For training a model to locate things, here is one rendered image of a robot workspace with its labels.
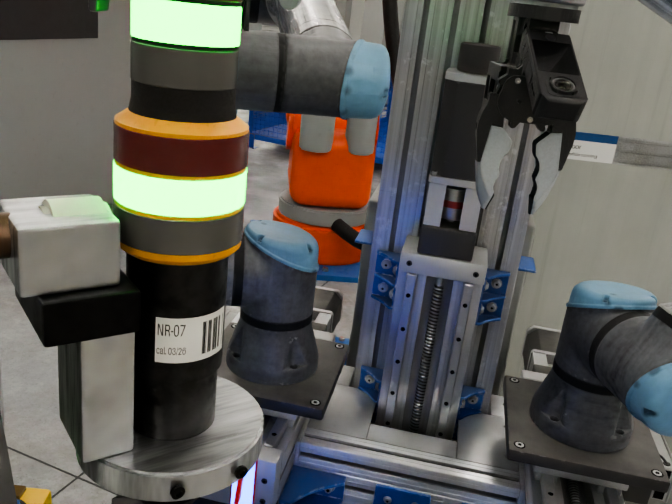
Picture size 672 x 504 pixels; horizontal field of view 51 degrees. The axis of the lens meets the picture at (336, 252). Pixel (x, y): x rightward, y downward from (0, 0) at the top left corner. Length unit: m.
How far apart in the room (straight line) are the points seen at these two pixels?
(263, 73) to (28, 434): 2.33
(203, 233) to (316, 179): 4.00
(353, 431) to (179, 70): 1.02
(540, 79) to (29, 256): 0.55
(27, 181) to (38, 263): 4.35
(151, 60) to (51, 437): 2.64
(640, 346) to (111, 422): 0.80
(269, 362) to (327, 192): 3.19
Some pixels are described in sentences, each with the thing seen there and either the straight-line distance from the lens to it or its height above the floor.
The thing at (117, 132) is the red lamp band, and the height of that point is 1.57.
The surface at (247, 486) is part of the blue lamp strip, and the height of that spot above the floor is 1.15.
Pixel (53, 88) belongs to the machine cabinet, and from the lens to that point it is 4.62.
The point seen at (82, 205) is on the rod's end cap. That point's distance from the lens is 0.23.
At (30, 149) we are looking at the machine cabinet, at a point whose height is 0.55.
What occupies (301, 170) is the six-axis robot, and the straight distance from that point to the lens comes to 4.21.
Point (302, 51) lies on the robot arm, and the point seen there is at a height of 1.57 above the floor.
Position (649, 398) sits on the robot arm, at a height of 1.21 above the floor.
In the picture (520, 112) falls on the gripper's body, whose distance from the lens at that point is 0.76.
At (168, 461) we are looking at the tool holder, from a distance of 0.26.
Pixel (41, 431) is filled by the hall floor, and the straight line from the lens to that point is 2.87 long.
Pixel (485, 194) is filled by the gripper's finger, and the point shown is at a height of 1.44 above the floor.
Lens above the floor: 1.62
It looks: 20 degrees down
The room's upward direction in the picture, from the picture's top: 7 degrees clockwise
